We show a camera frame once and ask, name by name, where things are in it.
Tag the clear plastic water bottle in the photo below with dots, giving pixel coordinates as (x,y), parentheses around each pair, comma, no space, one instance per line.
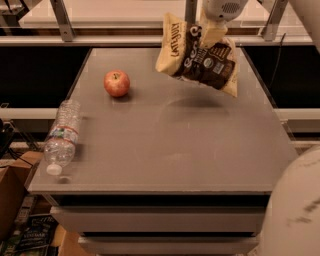
(60,147)

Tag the grey drawer cabinet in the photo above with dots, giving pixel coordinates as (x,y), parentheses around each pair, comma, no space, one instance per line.
(170,168)

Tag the brown and yellow chip bag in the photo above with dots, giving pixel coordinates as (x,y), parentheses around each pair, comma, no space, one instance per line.
(182,57)

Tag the brown cardboard box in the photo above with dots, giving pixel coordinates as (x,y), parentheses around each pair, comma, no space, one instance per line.
(12,189)

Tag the metal frame rail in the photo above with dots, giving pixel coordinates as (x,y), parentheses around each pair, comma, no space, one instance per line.
(103,23)

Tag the dark printed magazine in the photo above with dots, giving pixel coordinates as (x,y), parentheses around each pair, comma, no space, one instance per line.
(37,236)

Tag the red apple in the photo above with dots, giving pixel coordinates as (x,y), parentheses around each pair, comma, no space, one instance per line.
(116,83)

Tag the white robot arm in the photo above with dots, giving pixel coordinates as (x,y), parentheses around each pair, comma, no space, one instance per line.
(291,225)

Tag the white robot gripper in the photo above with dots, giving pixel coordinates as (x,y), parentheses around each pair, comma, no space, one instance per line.
(224,10)

